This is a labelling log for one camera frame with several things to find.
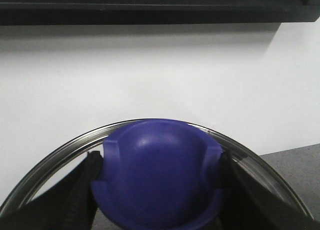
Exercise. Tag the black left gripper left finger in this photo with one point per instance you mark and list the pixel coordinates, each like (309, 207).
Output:
(67, 205)

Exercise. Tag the glass lid with blue knob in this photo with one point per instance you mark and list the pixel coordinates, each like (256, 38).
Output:
(155, 174)

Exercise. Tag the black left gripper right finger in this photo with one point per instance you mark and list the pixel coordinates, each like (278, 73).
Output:
(249, 205)

